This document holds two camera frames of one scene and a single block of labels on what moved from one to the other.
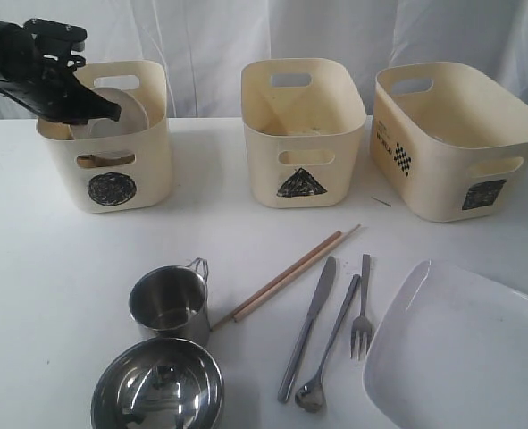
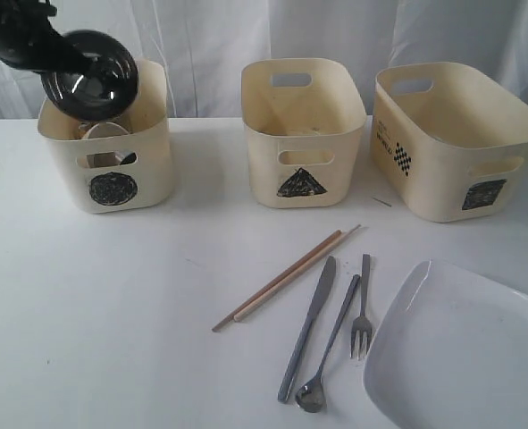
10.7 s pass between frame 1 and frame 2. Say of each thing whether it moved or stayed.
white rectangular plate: stayed
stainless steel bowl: moved
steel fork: stayed
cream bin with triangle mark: stayed
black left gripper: moved
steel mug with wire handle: moved
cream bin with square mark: stayed
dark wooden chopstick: stayed
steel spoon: stayed
